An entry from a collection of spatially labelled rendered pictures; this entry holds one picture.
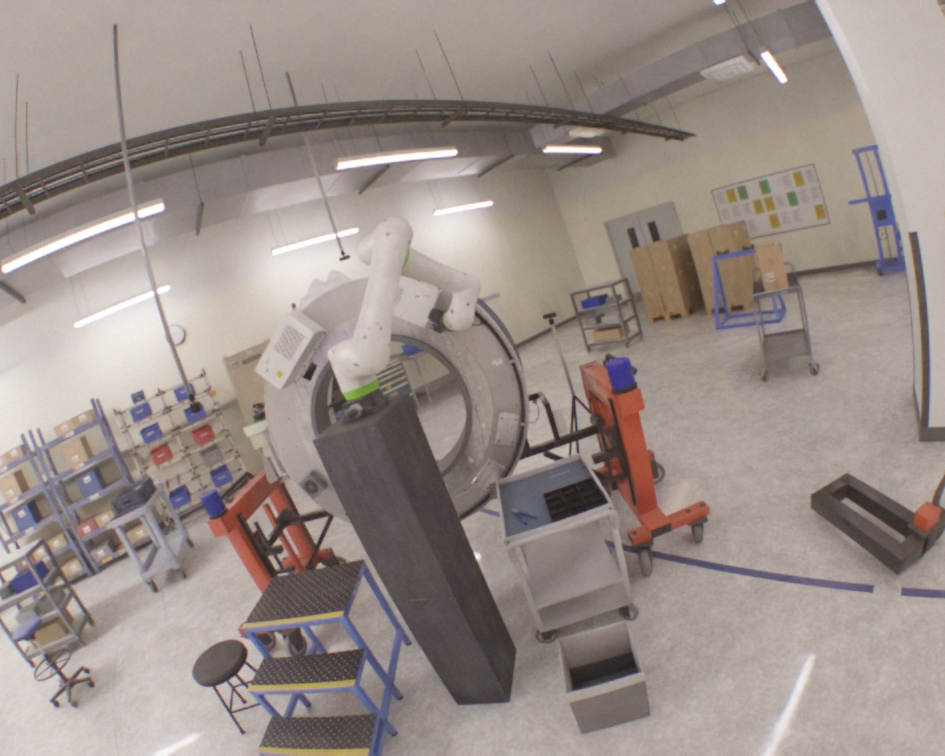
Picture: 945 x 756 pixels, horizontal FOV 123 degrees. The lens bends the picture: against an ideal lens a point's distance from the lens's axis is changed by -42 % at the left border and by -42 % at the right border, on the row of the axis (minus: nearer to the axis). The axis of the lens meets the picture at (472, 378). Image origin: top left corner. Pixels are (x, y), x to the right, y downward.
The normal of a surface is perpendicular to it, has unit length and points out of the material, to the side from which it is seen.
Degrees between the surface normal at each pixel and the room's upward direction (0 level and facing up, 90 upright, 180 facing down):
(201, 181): 90
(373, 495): 90
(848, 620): 0
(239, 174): 90
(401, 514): 90
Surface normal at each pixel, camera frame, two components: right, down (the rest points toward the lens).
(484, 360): 0.00, 0.21
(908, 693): -0.32, -0.93
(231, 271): 0.61, -0.04
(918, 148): -0.73, 0.37
